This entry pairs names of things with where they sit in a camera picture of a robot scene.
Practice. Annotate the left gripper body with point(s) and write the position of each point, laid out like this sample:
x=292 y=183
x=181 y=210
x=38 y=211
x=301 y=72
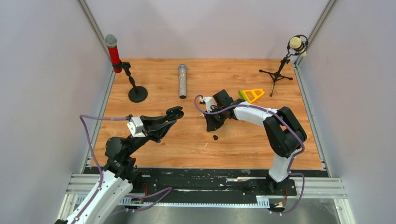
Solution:
x=146 y=132

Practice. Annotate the yellow triangular plastic piece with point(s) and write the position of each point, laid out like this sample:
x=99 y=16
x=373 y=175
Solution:
x=254 y=94

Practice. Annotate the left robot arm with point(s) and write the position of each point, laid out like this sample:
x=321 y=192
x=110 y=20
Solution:
x=120 y=175

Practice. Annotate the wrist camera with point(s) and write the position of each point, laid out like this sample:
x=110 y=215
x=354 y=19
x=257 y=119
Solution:
x=208 y=102
x=136 y=127

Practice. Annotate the green toy brick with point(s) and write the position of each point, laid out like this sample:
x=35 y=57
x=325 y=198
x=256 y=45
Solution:
x=243 y=95

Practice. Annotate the red glitter microphone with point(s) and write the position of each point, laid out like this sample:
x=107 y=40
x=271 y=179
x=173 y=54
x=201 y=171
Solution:
x=111 y=43

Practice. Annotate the beige condenser microphone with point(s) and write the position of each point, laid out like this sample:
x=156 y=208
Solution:
x=298 y=46

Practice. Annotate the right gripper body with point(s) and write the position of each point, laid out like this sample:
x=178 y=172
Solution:
x=216 y=120

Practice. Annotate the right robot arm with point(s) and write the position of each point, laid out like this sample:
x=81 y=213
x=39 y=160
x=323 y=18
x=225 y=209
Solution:
x=283 y=130

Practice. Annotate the black tripod mic stand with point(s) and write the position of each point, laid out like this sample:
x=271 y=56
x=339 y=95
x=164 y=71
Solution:
x=277 y=75

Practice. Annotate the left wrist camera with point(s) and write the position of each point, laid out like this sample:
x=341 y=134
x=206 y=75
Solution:
x=136 y=127

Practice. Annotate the silver glitter microphone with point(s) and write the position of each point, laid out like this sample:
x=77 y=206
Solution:
x=182 y=69

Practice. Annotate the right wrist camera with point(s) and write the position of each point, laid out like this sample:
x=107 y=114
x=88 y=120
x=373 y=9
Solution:
x=208 y=102

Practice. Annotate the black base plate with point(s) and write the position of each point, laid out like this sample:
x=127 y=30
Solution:
x=216 y=186

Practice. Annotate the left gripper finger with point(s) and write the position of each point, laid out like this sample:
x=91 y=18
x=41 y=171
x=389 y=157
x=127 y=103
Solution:
x=147 y=120
x=159 y=131

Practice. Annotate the black earbud charging case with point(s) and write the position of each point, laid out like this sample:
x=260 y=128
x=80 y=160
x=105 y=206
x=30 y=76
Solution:
x=174 y=113

